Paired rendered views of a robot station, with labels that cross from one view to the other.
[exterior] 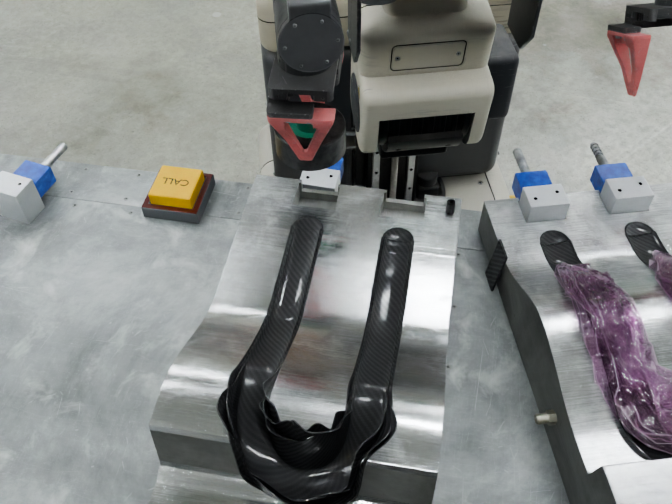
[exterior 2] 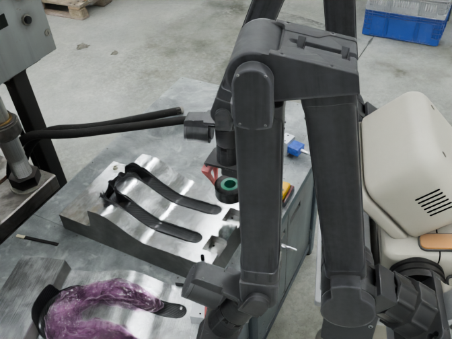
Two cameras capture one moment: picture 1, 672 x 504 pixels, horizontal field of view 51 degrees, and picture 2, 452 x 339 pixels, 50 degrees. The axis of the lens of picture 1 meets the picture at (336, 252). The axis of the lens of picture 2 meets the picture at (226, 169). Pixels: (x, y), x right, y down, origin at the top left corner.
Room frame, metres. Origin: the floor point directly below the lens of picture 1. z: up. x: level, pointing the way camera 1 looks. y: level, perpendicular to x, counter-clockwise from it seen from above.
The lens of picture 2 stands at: (0.90, -0.82, 1.84)
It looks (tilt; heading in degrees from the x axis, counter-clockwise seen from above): 41 degrees down; 109
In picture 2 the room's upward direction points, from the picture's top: 4 degrees counter-clockwise
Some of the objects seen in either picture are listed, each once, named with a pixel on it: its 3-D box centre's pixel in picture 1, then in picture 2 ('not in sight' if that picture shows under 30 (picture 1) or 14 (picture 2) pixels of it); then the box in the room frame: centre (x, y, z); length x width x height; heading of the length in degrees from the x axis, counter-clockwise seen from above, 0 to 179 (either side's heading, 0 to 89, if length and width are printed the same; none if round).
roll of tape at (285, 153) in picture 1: (310, 136); (230, 188); (0.61, 0.03, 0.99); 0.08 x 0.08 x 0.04
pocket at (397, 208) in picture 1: (402, 215); (214, 249); (0.60, -0.08, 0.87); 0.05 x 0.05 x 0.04; 79
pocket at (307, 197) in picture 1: (317, 204); (233, 220); (0.62, 0.02, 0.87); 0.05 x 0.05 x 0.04; 79
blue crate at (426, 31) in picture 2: not in sight; (406, 17); (1.19, 3.15, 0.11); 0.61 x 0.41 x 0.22; 167
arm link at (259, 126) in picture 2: not in sight; (260, 194); (0.79, -0.39, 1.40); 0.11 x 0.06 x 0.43; 96
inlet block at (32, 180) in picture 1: (36, 174); (298, 149); (0.73, 0.42, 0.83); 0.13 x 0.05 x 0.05; 158
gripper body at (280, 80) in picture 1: (305, 43); (228, 153); (0.62, 0.03, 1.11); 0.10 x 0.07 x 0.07; 174
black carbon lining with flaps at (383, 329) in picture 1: (330, 329); (155, 200); (0.40, 0.01, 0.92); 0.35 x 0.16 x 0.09; 169
